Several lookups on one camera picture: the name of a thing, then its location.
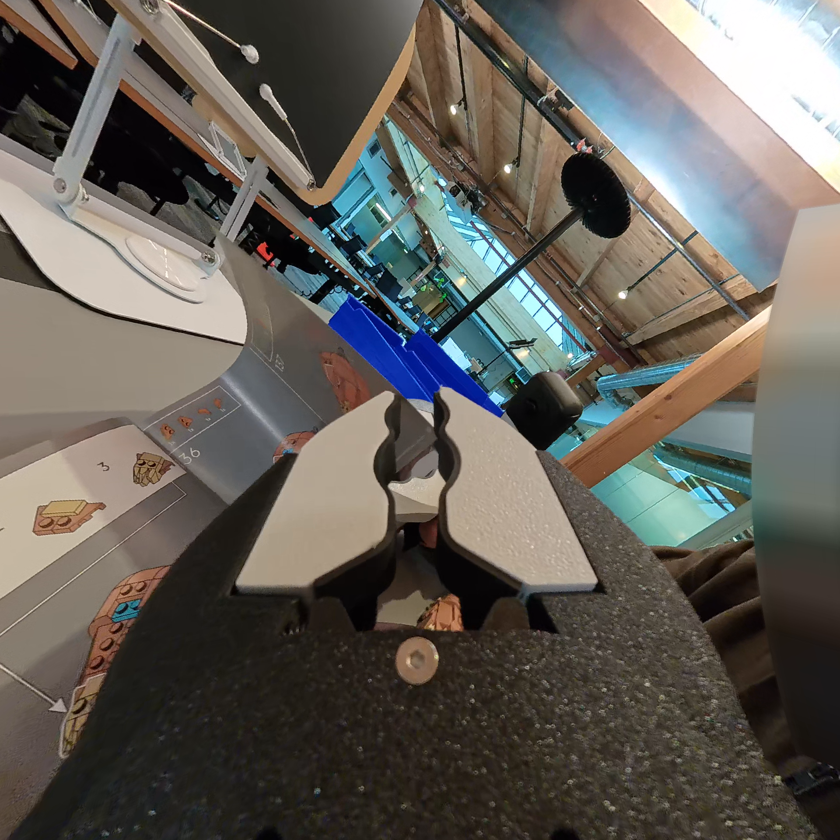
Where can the white book stand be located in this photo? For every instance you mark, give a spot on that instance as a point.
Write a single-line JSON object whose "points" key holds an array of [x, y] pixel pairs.
{"points": [[85, 262]]}

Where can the black pole with round disc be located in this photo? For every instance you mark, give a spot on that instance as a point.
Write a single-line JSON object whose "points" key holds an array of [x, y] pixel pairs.
{"points": [[597, 197]]}

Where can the grey desk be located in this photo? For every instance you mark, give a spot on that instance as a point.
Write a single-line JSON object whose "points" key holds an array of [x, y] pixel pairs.
{"points": [[79, 374]]}

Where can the person's brown clothing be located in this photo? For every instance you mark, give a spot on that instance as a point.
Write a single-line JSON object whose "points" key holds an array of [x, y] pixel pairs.
{"points": [[715, 610]]}

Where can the silver ventilation duct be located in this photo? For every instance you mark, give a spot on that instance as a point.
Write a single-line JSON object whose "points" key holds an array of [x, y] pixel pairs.
{"points": [[649, 375]]}

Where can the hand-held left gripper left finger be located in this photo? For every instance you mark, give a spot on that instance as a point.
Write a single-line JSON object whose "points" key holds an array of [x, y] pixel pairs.
{"points": [[321, 505]]}

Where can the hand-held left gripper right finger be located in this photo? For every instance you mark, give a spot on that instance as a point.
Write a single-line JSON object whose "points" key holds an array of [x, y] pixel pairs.
{"points": [[505, 512]]}

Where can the black plastic buckle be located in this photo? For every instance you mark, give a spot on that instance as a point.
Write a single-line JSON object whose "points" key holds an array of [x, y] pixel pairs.
{"points": [[807, 781]]}

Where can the brick building instruction booklet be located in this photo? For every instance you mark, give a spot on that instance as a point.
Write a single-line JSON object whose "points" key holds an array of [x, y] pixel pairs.
{"points": [[275, 387]]}

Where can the black tabletop with plywood edge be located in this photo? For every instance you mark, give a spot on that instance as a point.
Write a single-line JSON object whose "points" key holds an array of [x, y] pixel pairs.
{"points": [[328, 65]]}

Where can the black rounded object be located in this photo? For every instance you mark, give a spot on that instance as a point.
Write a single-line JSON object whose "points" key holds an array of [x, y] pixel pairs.
{"points": [[544, 407]]}

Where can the wooden beam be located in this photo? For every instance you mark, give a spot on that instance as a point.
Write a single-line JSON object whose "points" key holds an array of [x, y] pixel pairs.
{"points": [[676, 400]]}

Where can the small white framed sign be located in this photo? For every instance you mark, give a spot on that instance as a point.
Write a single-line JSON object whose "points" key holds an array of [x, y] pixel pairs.
{"points": [[228, 148]]}

